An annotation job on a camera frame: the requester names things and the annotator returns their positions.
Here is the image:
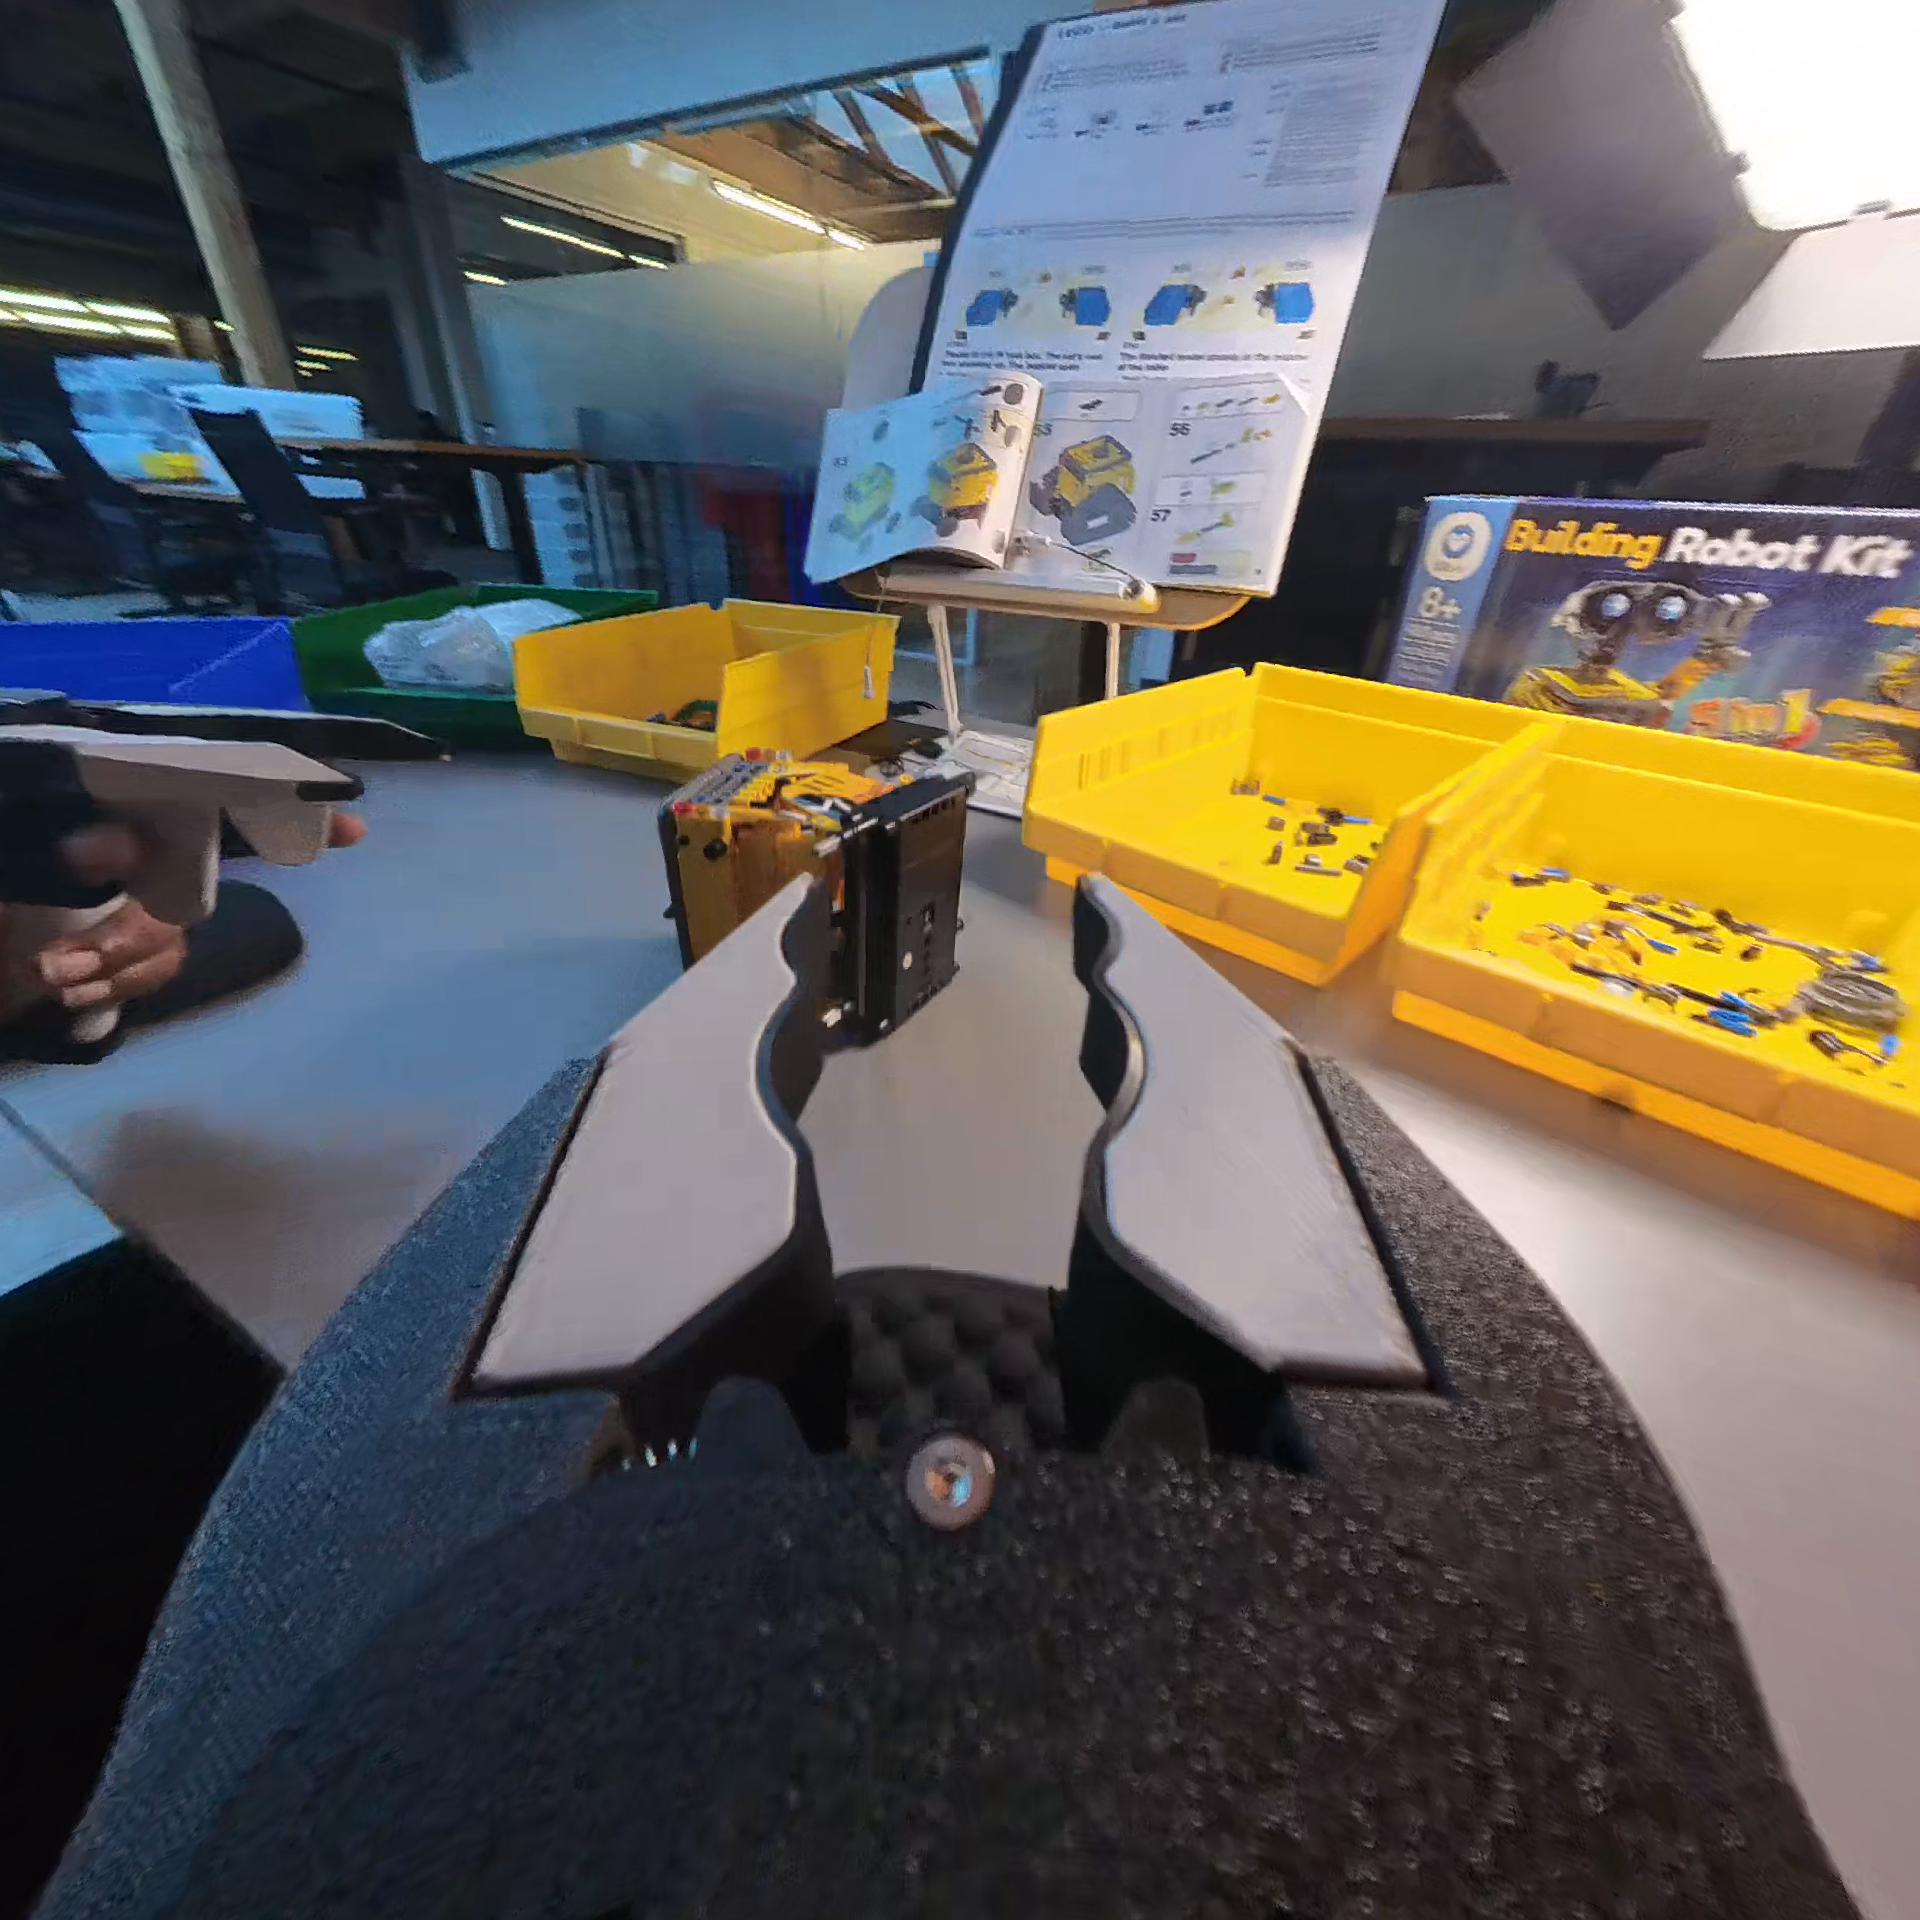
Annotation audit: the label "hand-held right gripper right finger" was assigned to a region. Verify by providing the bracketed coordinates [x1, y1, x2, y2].
[1064, 873, 1434, 1432]

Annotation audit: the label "scattered small mixed brick parts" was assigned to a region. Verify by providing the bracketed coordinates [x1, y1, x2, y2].
[1230, 774, 1391, 880]

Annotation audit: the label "yellow toy brick vehicle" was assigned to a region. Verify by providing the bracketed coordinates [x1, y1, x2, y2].
[657, 751, 976, 1047]

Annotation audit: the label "wooden table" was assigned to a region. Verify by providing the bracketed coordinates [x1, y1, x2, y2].
[300, 440, 588, 588]

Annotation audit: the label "person's left hand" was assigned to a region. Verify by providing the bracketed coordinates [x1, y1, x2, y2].
[0, 814, 371, 1030]

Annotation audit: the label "white printed sheet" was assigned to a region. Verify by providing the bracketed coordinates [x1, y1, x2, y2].
[945, 728, 1041, 816]

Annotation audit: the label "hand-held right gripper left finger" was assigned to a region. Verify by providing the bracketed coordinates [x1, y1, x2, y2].
[458, 873, 841, 1432]

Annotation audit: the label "instruction booklet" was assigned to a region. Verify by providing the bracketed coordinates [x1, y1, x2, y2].
[803, 0, 1450, 600]

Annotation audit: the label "green plastic bin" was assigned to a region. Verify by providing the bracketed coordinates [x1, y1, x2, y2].
[292, 586, 663, 753]

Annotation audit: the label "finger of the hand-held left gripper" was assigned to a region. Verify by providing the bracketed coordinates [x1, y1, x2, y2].
[0, 689, 454, 761]
[0, 728, 366, 807]

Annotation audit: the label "blue plastic bin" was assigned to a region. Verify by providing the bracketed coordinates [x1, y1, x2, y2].
[0, 616, 308, 714]

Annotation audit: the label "blue toy kit box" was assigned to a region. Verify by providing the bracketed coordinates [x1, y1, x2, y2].
[1380, 496, 1920, 771]

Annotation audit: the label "black office chair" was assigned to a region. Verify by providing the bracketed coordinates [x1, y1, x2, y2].
[194, 406, 454, 601]

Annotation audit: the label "clear plastic bag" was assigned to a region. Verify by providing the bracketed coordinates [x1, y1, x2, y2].
[363, 600, 586, 692]

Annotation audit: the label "wooden post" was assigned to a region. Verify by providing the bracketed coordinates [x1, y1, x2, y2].
[112, 0, 296, 394]

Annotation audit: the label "heap of blue black brick parts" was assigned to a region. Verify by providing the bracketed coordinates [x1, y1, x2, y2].
[1478, 862, 1913, 1071]

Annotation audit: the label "black textured pad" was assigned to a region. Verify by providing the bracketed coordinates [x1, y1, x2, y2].
[0, 883, 307, 1067]
[836, 1272, 1070, 1449]

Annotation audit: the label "frosted glass partition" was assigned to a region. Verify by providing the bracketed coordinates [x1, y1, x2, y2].
[464, 247, 932, 594]

